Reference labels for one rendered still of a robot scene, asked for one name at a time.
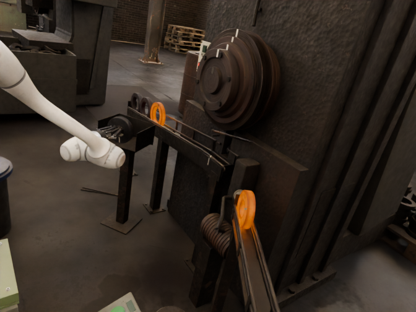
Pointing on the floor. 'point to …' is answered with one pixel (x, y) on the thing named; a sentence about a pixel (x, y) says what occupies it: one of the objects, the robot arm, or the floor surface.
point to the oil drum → (189, 79)
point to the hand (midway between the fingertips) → (120, 127)
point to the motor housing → (209, 259)
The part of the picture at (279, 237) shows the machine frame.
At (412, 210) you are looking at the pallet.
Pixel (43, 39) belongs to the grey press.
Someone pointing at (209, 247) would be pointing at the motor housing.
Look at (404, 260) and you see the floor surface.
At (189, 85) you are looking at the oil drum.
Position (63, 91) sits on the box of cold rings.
